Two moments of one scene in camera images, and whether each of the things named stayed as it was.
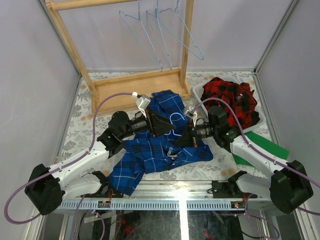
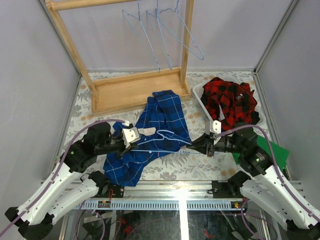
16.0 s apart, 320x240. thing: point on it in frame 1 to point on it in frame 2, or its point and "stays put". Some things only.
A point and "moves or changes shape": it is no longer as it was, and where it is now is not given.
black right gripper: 187,138 to 203,143
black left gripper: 151,122 to 124,146
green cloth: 263,143 stays put
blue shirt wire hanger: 171,122 to 166,151
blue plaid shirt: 143,153 moves or changes shape
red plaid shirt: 239,94 stays put
